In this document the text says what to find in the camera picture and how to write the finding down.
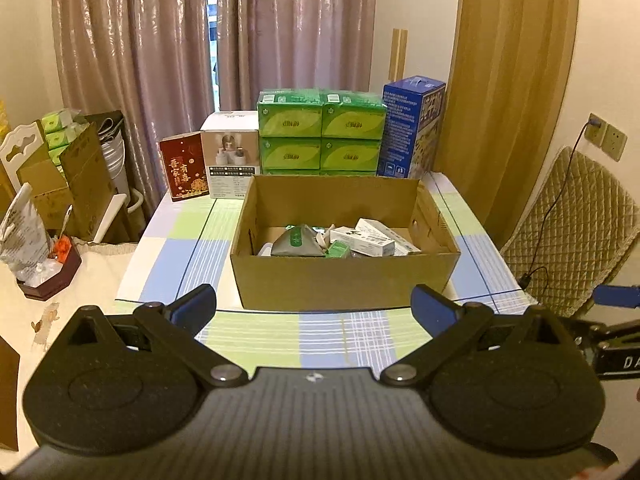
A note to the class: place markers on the quilted beige chair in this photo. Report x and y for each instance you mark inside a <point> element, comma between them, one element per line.
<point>575,225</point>

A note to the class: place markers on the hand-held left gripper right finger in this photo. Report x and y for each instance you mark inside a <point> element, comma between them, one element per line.
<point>432,306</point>

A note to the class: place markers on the red gift box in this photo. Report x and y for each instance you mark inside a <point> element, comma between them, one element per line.
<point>182,170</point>

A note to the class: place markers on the crumpled silver bag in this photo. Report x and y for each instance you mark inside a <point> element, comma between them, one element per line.
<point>22,235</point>

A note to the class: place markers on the metal spoon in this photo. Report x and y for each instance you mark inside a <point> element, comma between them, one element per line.
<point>66,220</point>

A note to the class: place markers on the tall cardboard box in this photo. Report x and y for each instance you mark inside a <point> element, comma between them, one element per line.
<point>87,185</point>

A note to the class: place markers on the checkered cloth desktop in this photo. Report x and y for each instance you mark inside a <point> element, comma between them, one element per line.
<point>325,335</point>

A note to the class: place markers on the white green-striped medicine box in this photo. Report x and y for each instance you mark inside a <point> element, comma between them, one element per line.
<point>387,227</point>

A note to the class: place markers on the dark brown tray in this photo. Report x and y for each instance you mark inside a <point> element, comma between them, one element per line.
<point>55,280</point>

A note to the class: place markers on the wall socket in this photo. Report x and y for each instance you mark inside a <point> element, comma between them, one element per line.
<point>610,137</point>

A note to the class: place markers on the white plastic bucket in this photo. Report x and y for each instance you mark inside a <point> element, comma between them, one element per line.
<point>115,165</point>

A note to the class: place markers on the silver foil pouch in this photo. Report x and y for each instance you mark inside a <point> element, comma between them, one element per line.
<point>295,242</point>

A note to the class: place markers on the light green tissue pack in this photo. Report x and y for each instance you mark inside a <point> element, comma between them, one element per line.
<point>55,120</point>
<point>65,137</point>

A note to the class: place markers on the golden curtain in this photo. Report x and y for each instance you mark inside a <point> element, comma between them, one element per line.
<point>505,85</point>

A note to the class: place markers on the white appliance box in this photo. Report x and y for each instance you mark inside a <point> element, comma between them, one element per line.
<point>232,160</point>

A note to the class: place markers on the white furniture panel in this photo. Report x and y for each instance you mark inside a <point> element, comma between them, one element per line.
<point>110,217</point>

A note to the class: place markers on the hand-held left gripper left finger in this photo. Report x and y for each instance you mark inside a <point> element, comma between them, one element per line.
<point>192,306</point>

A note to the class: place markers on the blue milk carton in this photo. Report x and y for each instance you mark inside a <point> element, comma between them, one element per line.
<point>407,130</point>

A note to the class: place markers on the grey shiny curtain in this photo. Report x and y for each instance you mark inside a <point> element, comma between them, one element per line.
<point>130,60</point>
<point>300,25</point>

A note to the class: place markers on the beige printed cloth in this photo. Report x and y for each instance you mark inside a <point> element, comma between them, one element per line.
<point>95,270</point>

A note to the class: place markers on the orange small item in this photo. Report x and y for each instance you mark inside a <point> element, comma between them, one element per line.
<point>62,249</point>

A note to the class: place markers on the green printed box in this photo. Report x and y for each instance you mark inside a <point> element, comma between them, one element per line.
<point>338,251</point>

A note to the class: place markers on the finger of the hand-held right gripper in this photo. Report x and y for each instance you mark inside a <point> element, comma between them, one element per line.
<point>605,332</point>
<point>617,295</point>

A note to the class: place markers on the small open cardboard box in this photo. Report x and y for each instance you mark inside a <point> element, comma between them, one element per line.
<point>45,200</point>

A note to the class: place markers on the white chair back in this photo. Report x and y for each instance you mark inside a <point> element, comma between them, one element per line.
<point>22,145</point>

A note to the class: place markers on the wooden slat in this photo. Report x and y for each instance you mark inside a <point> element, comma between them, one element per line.
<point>399,55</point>

